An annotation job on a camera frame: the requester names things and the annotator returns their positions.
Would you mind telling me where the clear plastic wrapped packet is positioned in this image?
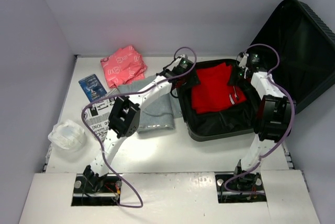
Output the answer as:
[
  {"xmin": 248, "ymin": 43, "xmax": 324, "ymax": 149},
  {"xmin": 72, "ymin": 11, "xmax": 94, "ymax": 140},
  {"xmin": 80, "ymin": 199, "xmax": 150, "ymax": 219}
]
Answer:
[{"xmin": 48, "ymin": 119, "xmax": 87, "ymax": 155}]

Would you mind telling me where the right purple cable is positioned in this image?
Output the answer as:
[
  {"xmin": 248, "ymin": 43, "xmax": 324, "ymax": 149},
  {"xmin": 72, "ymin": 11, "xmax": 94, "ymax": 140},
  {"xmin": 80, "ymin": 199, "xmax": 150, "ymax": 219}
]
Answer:
[{"xmin": 224, "ymin": 43, "xmax": 296, "ymax": 196}]

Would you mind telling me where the blue card packet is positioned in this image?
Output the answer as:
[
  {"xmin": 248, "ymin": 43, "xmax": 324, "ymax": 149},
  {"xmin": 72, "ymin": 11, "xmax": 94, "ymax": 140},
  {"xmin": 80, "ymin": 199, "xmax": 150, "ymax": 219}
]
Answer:
[{"xmin": 79, "ymin": 74, "xmax": 107, "ymax": 102}]

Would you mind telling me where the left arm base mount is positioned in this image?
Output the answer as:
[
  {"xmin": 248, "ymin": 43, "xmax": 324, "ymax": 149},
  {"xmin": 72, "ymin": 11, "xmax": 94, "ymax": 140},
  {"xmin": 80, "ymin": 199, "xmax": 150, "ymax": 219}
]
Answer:
[{"xmin": 71, "ymin": 174, "xmax": 122, "ymax": 207}]

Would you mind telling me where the pink patterned garment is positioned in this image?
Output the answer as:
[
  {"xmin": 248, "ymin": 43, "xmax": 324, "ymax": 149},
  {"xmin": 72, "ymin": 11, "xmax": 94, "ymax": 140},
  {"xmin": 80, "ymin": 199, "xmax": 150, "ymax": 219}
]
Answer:
[{"xmin": 100, "ymin": 45, "xmax": 147, "ymax": 88}]

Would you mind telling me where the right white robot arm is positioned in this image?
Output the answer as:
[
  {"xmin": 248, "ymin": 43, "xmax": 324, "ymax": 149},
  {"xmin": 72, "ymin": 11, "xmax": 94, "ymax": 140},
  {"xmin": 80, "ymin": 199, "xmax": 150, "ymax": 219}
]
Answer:
[{"xmin": 228, "ymin": 52, "xmax": 295, "ymax": 188}]

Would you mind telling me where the black white newspaper-print garment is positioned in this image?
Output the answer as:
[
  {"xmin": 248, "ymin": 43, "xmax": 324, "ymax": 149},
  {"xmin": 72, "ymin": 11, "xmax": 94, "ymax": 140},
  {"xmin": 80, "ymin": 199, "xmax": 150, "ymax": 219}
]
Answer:
[{"xmin": 84, "ymin": 98, "xmax": 115, "ymax": 141}]

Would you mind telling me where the grey garment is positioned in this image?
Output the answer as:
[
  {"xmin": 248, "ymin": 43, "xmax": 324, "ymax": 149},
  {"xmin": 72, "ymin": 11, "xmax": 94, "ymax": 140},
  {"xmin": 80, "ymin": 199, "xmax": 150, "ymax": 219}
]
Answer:
[{"xmin": 118, "ymin": 75, "xmax": 182, "ymax": 133}]

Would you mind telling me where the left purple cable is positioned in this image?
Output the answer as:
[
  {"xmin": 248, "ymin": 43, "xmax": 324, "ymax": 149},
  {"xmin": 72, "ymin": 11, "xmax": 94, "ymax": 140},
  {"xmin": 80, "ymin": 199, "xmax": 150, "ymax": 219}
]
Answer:
[{"xmin": 81, "ymin": 46, "xmax": 197, "ymax": 208}]

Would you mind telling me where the purple cable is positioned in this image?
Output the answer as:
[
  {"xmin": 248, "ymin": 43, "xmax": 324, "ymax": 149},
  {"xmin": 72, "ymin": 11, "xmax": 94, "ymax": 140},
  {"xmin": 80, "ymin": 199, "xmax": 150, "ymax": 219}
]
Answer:
[
  {"xmin": 81, "ymin": 46, "xmax": 197, "ymax": 208},
  {"xmin": 224, "ymin": 43, "xmax": 296, "ymax": 196}
]

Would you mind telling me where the red garment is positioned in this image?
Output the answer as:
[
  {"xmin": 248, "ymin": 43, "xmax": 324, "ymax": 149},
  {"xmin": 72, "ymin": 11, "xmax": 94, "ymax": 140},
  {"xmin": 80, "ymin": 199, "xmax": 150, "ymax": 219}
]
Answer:
[{"xmin": 191, "ymin": 63, "xmax": 247, "ymax": 114}]

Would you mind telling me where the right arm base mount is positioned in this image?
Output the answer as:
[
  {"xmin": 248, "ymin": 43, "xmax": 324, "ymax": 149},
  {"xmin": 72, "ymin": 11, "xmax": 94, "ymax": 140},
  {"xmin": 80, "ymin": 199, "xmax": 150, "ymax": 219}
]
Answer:
[{"xmin": 215, "ymin": 173, "xmax": 267, "ymax": 204}]

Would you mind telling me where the black hard-shell suitcase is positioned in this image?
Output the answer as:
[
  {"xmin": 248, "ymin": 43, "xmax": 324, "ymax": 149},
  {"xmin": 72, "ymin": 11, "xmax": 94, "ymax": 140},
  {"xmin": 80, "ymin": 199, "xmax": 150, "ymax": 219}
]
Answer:
[{"xmin": 176, "ymin": 0, "xmax": 334, "ymax": 142}]

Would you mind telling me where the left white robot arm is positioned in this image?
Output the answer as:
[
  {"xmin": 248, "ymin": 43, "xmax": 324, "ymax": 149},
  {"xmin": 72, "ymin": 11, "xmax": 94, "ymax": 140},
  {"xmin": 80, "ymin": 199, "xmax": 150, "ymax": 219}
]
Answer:
[{"xmin": 83, "ymin": 56, "xmax": 197, "ymax": 193}]

